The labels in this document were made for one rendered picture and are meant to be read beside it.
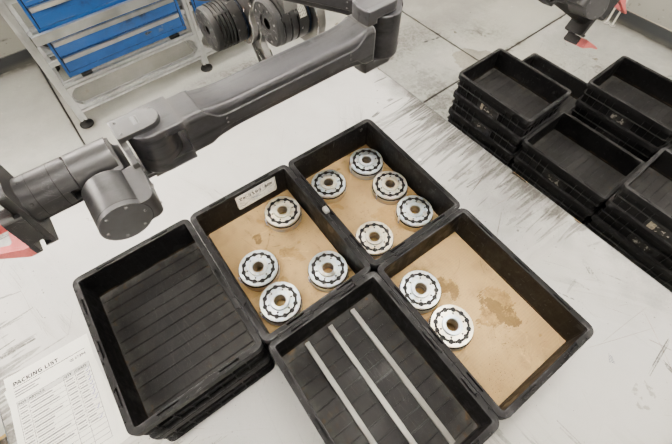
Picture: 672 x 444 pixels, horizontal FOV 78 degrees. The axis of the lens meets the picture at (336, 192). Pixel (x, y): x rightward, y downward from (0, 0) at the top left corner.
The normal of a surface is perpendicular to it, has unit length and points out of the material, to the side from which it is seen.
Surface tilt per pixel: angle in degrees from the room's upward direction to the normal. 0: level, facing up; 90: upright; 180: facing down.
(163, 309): 0
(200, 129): 90
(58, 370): 0
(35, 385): 0
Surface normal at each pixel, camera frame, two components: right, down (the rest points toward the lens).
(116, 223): 0.60, 0.66
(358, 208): -0.01, -0.56
